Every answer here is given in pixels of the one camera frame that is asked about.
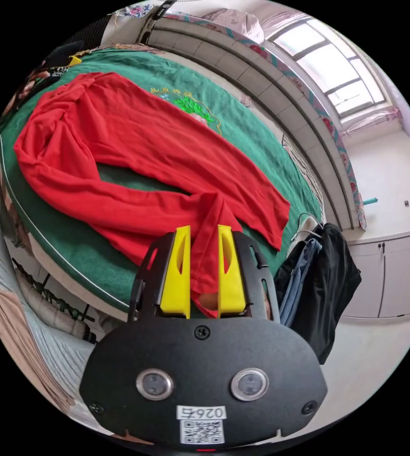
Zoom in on red pants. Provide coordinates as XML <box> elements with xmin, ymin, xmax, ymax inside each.
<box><xmin>13</xmin><ymin>72</ymin><xmax>292</xmax><ymax>320</ymax></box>

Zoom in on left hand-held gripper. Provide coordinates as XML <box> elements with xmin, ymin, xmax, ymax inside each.
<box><xmin>43</xmin><ymin>40</ymin><xmax>84</xmax><ymax>77</ymax></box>

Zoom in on hanging black and blue clothes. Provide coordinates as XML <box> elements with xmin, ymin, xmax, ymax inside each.
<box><xmin>274</xmin><ymin>213</ymin><xmax>363</xmax><ymax>366</ymax></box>

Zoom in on window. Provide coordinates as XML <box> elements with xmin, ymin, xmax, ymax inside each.
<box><xmin>263</xmin><ymin>18</ymin><xmax>387</xmax><ymax>120</ymax></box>

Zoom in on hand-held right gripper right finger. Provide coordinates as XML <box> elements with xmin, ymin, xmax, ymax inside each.
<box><xmin>217</xmin><ymin>224</ymin><xmax>247</xmax><ymax>319</ymax></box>

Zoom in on white cupboard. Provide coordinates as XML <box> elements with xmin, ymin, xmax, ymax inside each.
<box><xmin>340</xmin><ymin>226</ymin><xmax>410</xmax><ymax>320</ymax></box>

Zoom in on tiled platform with floral sheet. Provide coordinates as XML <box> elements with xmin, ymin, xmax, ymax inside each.
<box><xmin>112</xmin><ymin>7</ymin><xmax>369</xmax><ymax>232</ymax></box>

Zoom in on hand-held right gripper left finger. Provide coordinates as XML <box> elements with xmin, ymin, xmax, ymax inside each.
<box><xmin>159</xmin><ymin>225</ymin><xmax>192</xmax><ymax>320</ymax></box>

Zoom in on person's left forearm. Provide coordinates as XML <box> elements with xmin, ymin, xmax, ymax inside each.
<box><xmin>11</xmin><ymin>67</ymin><xmax>62</xmax><ymax>107</ymax></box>

